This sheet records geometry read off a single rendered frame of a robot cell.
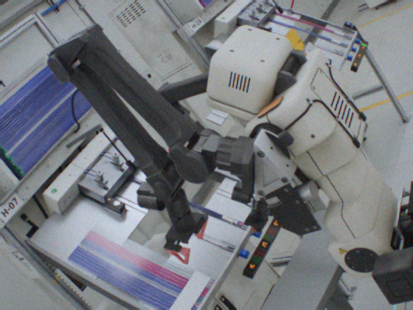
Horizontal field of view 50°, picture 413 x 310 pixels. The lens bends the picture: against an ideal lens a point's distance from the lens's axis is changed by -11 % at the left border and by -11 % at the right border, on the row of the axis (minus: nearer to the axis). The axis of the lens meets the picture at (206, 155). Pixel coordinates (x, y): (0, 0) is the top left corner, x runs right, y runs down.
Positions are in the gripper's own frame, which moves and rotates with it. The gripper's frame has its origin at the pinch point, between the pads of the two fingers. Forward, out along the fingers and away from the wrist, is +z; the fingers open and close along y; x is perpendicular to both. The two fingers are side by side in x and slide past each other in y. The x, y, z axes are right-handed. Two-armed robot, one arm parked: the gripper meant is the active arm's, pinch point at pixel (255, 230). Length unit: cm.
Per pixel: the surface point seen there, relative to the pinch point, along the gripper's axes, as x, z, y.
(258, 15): -60, -7, -137
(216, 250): -8.9, 1.5, 13.7
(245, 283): -1.4, 46.8, -4.2
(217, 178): -25.6, 3.9, -19.4
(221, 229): -11.6, 1.5, 4.6
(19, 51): -233, 43, -91
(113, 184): -56, -4, 10
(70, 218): -64, 2, 29
